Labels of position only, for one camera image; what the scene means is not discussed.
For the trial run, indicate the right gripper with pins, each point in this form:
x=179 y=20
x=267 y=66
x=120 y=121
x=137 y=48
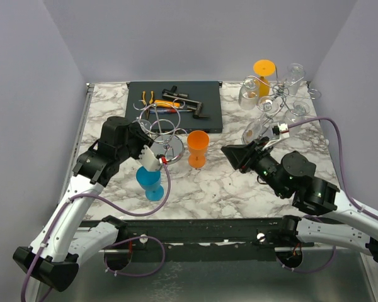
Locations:
x=242 y=156

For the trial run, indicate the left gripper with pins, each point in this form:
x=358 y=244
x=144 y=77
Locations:
x=137 y=131

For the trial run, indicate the clear stemmed glass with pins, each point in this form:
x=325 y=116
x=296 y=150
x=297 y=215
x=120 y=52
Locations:
x=145 y=126

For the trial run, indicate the blue plastic goblet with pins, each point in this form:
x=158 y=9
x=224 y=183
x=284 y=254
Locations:
x=150 y=182

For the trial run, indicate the orange plastic goblet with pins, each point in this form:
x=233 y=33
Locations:
x=197 y=142

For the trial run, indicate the tall chrome glass rack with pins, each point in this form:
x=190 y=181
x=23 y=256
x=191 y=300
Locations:
x=279 y=91

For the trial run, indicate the yellow plastic goblet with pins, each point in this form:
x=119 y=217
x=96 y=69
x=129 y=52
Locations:
x=263 y=69

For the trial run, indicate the ribbed clear wine glass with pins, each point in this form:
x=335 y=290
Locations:
x=293 y=78

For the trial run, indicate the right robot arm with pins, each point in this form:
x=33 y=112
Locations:
x=294 y=177

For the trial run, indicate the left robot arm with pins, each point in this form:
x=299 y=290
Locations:
x=56 y=254

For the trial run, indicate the red blue screwdriver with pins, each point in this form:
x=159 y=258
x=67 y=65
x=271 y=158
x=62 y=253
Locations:
x=170 y=111

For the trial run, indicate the dark grey tray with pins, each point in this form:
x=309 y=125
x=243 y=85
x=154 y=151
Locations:
x=206 y=92

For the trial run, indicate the dark metal T tool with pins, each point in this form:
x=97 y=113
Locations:
x=173 y=92

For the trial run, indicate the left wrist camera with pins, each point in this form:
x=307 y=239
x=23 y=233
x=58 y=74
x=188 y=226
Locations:
x=150 y=161

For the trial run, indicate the small chrome ring rack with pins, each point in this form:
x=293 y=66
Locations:
x=165 y=132

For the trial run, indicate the orange handled pliers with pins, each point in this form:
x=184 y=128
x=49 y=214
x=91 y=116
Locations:
x=146 y=103

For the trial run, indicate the black mounting base rail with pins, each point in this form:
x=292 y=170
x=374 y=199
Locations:
x=201 y=240

